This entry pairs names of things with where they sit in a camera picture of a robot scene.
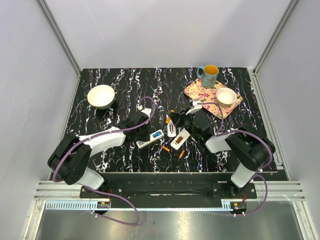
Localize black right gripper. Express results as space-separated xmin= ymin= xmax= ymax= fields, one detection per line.
xmin=169 ymin=107 xmax=200 ymax=142

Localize white remote black batteries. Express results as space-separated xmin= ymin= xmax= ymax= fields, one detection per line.
xmin=167 ymin=120 xmax=177 ymax=138

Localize white remote blue battery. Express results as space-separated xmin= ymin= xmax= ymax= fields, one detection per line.
xmin=136 ymin=129 xmax=164 ymax=149

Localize white remote orange compartment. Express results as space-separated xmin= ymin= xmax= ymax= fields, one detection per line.
xmin=170 ymin=128 xmax=190 ymax=150

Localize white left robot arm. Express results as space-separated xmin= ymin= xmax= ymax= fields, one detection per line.
xmin=47 ymin=108 xmax=151 ymax=198

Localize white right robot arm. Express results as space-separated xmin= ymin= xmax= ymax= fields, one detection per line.
xmin=168 ymin=109 xmax=276 ymax=198

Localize floral wooden board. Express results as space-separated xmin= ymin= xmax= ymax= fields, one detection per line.
xmin=184 ymin=78 xmax=243 ymax=118

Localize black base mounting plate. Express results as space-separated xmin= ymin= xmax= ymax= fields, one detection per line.
xmin=79 ymin=172 xmax=258 ymax=201

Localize small white cup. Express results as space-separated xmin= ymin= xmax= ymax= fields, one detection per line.
xmin=216 ymin=87 xmax=237 ymax=107

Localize blue floral mug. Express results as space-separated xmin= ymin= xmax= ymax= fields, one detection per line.
xmin=196 ymin=65 xmax=219 ymax=89

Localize cream ceramic bowl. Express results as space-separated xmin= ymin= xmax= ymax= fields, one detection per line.
xmin=87 ymin=84 xmax=116 ymax=110

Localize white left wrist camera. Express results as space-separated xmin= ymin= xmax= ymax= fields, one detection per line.
xmin=137 ymin=105 xmax=153 ymax=120

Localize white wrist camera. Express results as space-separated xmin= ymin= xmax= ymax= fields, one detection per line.
xmin=186 ymin=98 xmax=202 ymax=115
xmin=137 ymin=105 xmax=153 ymax=120

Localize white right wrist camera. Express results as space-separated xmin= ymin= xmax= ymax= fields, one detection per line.
xmin=186 ymin=98 xmax=202 ymax=115

